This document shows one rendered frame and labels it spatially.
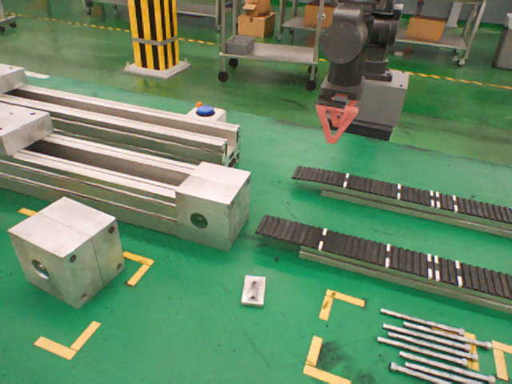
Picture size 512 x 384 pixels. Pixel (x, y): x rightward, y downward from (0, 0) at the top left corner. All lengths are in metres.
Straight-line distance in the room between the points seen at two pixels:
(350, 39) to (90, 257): 0.46
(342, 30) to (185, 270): 0.41
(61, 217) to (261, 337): 0.31
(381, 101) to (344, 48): 0.56
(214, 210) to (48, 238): 0.22
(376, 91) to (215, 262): 0.70
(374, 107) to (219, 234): 0.67
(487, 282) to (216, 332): 0.39
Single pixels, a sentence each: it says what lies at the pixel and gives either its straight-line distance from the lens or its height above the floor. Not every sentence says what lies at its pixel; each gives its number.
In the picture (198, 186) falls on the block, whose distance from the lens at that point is 0.61.
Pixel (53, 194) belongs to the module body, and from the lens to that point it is 0.78.
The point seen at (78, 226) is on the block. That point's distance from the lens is 0.56.
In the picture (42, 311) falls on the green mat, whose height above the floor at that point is 0.78.
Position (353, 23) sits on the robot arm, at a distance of 0.58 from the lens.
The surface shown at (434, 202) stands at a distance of 0.78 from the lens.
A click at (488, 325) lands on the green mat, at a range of 0.64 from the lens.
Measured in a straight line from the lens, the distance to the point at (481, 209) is 0.81.
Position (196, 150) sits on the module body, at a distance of 0.78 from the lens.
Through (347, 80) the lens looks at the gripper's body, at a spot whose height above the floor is 1.02.
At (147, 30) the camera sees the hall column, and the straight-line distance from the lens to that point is 3.99.
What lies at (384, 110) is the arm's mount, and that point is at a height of 0.82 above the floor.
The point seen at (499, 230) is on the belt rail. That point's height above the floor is 0.79.
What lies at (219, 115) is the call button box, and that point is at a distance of 0.94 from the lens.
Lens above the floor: 1.21
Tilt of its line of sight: 34 degrees down
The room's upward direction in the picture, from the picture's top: 3 degrees clockwise
